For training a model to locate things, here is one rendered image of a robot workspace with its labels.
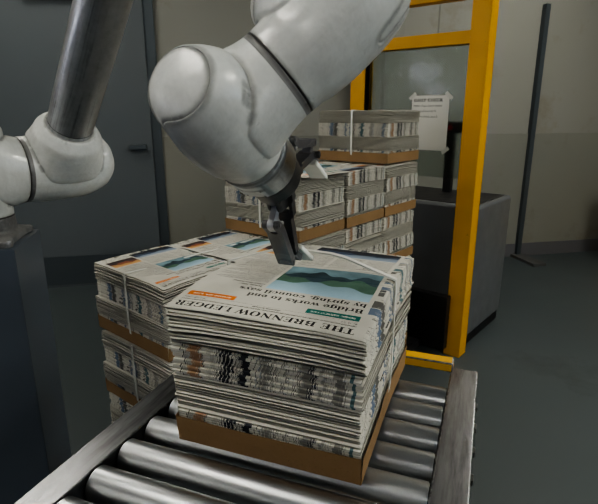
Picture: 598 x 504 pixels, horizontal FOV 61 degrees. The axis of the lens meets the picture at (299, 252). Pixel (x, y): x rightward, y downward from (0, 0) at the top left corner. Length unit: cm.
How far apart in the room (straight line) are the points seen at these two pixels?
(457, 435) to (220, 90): 63
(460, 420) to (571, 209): 447
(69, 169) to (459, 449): 100
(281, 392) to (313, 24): 45
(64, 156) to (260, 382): 77
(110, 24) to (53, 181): 41
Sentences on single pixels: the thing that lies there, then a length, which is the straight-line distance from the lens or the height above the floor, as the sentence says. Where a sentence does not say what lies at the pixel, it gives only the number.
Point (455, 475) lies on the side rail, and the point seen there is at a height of 80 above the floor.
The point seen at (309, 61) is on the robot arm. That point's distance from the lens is 51.
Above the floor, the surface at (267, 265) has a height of 104.
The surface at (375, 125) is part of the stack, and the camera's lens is 225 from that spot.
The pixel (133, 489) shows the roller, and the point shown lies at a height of 80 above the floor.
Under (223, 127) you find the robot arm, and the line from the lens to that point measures 48.
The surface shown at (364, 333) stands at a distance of 63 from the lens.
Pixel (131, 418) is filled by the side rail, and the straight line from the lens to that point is 91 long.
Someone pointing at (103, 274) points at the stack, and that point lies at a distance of 167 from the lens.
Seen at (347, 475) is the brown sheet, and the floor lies 82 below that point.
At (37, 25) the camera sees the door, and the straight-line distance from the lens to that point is 404.
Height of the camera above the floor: 129
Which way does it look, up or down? 16 degrees down
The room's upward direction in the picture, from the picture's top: straight up
